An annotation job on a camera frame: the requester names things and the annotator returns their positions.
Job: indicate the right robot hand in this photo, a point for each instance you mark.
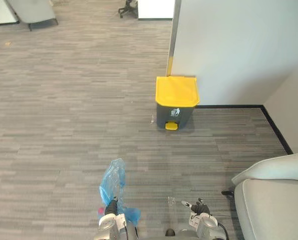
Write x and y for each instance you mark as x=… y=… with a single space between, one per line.
x=200 y=207

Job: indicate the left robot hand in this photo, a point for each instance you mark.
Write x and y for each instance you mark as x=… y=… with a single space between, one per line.
x=111 y=207

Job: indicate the blue plastic trash bag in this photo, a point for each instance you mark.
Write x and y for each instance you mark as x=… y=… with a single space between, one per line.
x=113 y=180

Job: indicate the yellow bin foot pedal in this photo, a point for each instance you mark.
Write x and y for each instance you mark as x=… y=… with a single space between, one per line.
x=171 y=126

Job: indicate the grey bin with yellow lid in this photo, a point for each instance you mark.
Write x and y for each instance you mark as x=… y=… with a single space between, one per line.
x=176 y=99

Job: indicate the black sofa leg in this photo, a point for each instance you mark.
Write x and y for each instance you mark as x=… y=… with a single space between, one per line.
x=227 y=193

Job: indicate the light grey sofa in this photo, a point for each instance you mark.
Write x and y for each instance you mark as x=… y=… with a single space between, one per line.
x=272 y=197

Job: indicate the black office chair base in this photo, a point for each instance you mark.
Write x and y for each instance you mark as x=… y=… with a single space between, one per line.
x=127 y=9

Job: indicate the white desk panel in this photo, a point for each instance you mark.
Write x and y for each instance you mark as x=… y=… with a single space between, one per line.
x=155 y=9

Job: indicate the grey armchair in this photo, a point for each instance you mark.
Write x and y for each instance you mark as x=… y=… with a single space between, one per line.
x=31 y=11

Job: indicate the white cabinet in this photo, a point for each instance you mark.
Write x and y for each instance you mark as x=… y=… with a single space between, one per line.
x=1 y=12

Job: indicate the yellow-tipped metal wall corner strip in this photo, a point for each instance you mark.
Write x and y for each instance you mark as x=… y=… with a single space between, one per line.
x=173 y=37

